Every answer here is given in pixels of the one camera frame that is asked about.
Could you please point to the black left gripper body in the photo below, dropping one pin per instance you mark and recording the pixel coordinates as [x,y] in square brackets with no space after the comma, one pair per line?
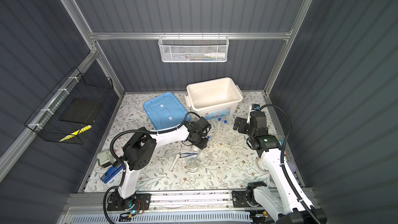
[201,141]

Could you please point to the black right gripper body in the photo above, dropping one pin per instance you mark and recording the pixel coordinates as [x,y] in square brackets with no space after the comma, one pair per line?
[244,126]

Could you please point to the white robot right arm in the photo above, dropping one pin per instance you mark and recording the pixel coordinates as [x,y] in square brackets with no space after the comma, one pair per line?
[292,206]

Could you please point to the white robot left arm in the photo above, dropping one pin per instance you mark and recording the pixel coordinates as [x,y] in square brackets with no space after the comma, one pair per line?
[138,151]

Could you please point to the blue tweezers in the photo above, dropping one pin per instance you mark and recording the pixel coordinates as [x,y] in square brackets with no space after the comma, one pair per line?
[187,154]

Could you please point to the clear glass flask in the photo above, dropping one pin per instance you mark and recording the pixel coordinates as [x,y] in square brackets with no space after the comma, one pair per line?
[193,165]

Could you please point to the white plastic storage box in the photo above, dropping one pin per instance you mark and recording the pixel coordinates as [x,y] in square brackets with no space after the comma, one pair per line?
[214,98]

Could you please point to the blue plastic box lid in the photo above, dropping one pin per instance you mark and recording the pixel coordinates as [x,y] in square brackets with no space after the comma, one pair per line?
[165,111]

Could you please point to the round tape roll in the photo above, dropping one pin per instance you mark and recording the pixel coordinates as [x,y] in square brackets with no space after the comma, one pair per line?
[260,167]

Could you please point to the white bottle in basket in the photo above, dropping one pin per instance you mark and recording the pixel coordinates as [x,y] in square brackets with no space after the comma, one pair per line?
[216,55]

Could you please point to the small green grey device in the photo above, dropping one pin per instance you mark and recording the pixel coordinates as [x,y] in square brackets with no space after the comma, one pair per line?
[105,159]

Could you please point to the white wire mesh basket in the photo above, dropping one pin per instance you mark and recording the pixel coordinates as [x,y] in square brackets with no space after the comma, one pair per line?
[182,50]

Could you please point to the black wire mesh basket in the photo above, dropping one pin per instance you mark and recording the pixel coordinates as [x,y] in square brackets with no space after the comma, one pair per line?
[70,114]

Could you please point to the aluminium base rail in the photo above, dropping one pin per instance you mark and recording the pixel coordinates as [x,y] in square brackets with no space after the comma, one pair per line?
[167,201]

